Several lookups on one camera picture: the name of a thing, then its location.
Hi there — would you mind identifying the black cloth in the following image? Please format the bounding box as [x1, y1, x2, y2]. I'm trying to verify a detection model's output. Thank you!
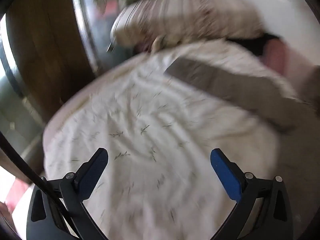
[225, 32, 278, 55]

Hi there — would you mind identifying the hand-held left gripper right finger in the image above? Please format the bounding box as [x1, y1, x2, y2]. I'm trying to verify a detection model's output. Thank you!
[210, 148, 293, 240]

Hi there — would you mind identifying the white floral bed sheet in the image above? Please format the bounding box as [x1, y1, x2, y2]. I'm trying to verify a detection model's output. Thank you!
[42, 41, 298, 240]

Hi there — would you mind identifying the small striped floral pillow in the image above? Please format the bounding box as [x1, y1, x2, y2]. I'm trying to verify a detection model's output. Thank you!
[110, 0, 265, 53]

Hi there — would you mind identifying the black cable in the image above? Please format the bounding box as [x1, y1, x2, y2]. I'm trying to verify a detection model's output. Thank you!
[0, 131, 78, 240]

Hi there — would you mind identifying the large pink quilted cushion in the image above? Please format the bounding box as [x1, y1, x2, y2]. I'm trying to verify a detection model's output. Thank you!
[262, 40, 287, 75]

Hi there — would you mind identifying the olive puffer jacket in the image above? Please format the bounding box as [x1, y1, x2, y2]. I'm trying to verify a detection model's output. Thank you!
[164, 56, 320, 134]

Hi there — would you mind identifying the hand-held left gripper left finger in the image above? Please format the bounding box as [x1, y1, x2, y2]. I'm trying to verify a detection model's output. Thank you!
[26, 147, 109, 240]

